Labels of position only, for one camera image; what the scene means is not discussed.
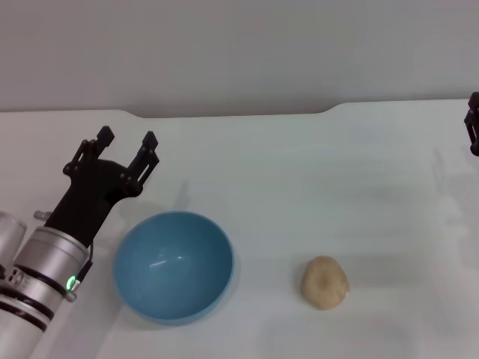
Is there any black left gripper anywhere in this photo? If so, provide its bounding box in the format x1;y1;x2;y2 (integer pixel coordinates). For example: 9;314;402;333
43;126;161;247

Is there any blue bowl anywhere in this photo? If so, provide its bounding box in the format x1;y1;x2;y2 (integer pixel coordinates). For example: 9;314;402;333
113;211;235;325

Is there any beige egg yolk pastry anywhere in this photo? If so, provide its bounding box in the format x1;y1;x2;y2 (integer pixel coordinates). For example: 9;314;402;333
300;255;351;310

